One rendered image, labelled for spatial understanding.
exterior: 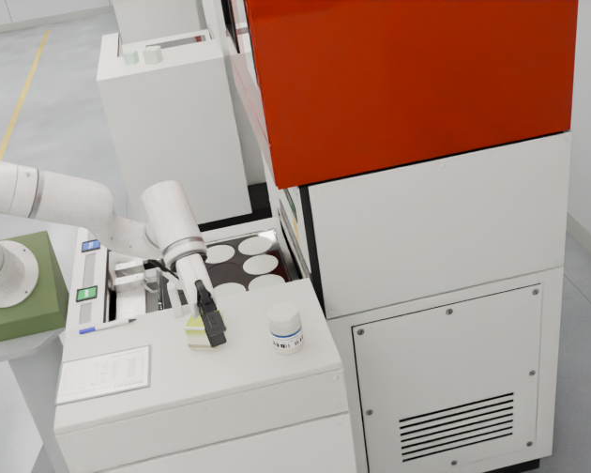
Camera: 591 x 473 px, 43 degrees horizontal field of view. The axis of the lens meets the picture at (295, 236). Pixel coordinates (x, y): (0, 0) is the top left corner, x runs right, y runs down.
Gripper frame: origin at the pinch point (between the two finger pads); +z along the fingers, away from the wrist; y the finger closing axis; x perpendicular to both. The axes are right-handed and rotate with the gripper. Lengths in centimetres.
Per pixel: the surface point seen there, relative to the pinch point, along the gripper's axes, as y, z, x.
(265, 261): -64, -30, 24
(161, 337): -38.9, -13.3, -9.8
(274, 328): -22.2, -1.7, 13.4
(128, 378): -30.8, -5.1, -19.5
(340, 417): -34.0, 20.2, 21.2
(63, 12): -638, -594, 9
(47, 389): -92, -24, -47
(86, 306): -55, -32, -25
